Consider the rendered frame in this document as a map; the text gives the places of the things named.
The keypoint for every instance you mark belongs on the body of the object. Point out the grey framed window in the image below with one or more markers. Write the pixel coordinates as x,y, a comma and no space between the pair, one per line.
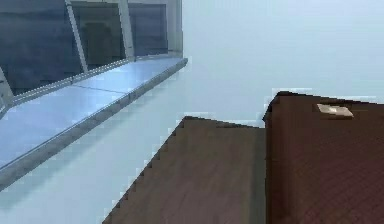
66,83

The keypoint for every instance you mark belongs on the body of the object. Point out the small beige flat object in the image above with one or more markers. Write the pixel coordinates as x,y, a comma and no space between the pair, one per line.
334,110

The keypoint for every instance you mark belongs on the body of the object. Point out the dark brown wooden cabinet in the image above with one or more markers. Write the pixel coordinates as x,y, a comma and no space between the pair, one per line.
326,166

